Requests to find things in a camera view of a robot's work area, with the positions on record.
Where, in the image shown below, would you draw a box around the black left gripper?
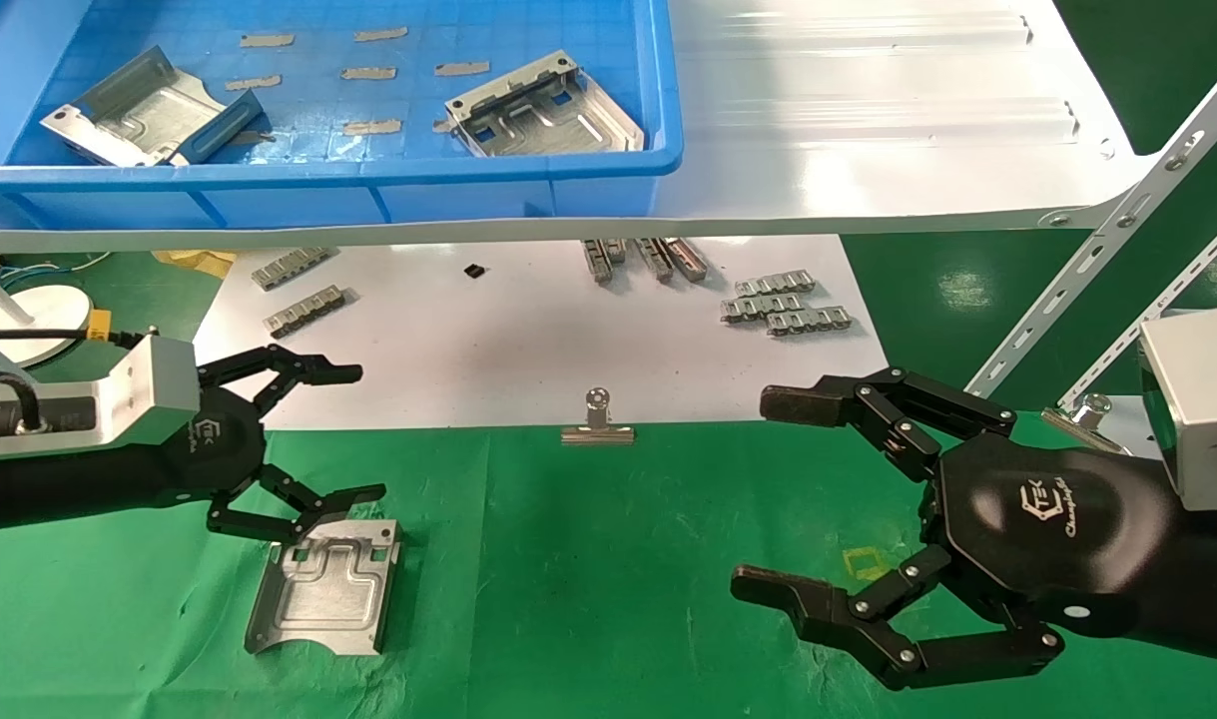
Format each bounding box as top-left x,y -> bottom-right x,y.
162,344 -> 388,546

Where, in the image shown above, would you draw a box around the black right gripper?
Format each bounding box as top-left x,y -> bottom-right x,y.
730,365 -> 1184,692

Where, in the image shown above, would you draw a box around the stamped sheet metal bracket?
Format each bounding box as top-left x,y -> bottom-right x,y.
39,45 -> 267,169
444,50 -> 647,160
244,516 -> 404,658

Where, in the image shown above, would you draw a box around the white flat board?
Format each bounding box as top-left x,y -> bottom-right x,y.
147,235 -> 909,434

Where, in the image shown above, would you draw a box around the yellow crumpled material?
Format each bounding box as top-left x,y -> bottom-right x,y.
151,250 -> 239,280

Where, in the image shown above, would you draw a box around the green cloth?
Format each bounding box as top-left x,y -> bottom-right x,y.
0,411 -> 1217,719

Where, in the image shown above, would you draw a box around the silver binder clip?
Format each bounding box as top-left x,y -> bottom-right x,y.
1040,392 -> 1134,456
560,386 -> 637,446

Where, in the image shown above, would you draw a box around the blue plastic bin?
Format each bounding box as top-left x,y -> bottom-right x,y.
0,0 -> 686,234

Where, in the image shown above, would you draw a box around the white round stand base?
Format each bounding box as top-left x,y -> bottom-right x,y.
0,260 -> 96,368

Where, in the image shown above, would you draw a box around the white metal shelf panel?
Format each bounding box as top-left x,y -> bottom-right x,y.
0,0 -> 1160,255

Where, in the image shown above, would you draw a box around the white slotted metal strut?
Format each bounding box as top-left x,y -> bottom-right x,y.
965,72 -> 1217,400
1055,205 -> 1217,410

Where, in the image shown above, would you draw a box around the black cable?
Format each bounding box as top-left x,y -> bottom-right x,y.
0,370 -> 49,442

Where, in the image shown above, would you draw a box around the thin coloured wires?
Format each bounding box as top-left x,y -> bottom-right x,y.
0,252 -> 112,283

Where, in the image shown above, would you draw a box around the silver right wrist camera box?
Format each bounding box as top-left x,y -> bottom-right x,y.
1136,305 -> 1217,513

